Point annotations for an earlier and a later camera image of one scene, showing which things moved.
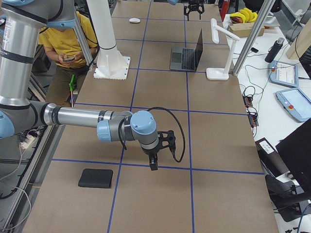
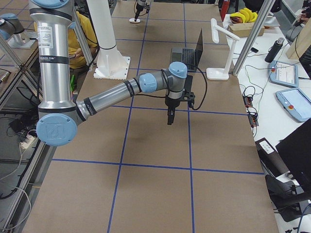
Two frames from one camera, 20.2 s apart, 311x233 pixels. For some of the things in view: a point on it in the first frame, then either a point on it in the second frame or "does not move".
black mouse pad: x=96 y=178 → x=188 y=83
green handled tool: x=72 y=86 does not move
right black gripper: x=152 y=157 → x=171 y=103
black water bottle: x=274 y=50 does not move
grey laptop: x=186 y=58 does not move
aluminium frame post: x=266 y=8 does not move
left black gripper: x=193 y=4 → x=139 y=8
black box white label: x=270 y=158 does not move
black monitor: x=295 y=149 does not move
